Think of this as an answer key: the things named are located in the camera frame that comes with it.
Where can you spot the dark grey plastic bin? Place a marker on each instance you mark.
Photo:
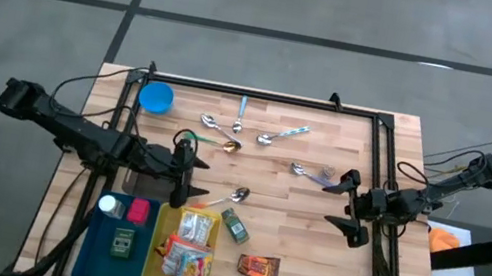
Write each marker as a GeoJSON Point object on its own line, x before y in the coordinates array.
{"type": "Point", "coordinates": [151, 188]}

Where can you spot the red white snack packet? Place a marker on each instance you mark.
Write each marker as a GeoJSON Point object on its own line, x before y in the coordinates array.
{"type": "Point", "coordinates": [175, 250]}

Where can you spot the orange brown candy packet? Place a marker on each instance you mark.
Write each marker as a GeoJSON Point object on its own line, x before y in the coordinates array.
{"type": "Point", "coordinates": [258, 268]}

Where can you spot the white-capped bagel seasoning jar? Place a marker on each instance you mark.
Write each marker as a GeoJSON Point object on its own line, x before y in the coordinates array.
{"type": "Point", "coordinates": [111, 205]}

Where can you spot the white yellow snack packet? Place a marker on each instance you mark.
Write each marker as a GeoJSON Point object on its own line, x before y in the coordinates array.
{"type": "Point", "coordinates": [196, 227]}

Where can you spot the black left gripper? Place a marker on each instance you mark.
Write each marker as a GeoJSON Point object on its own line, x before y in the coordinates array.
{"type": "Point", "coordinates": [181, 172]}

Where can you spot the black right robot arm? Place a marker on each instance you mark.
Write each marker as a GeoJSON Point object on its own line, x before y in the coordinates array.
{"type": "Point", "coordinates": [417, 201]}

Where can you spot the all-silver metal spoon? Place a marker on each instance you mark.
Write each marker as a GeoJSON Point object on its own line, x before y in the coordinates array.
{"type": "Point", "coordinates": [208, 120]}

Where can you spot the teal plastic bin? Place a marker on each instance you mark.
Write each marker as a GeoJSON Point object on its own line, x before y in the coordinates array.
{"type": "Point", "coordinates": [102, 265]}

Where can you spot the orange cloth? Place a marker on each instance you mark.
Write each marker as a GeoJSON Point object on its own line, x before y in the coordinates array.
{"type": "Point", "coordinates": [443, 240]}

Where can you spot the black metal frame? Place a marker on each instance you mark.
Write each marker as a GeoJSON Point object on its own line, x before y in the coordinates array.
{"type": "Point", "coordinates": [258, 94]}

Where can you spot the blue plastic bowl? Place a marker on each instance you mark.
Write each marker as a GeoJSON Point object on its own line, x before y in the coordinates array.
{"type": "Point", "coordinates": [156, 97]}

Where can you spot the dark green tin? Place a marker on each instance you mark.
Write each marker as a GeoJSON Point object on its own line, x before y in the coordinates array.
{"type": "Point", "coordinates": [123, 243]}

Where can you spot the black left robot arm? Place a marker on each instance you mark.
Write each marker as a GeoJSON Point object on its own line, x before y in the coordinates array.
{"type": "Point", "coordinates": [74, 133]}

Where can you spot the red paprika tin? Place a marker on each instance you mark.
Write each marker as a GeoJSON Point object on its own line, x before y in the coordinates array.
{"type": "Point", "coordinates": [138, 211]}

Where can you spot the green spice bottle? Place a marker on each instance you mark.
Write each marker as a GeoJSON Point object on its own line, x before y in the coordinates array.
{"type": "Point", "coordinates": [235, 226]}

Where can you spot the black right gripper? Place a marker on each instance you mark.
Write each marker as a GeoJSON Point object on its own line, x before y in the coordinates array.
{"type": "Point", "coordinates": [363, 204]}

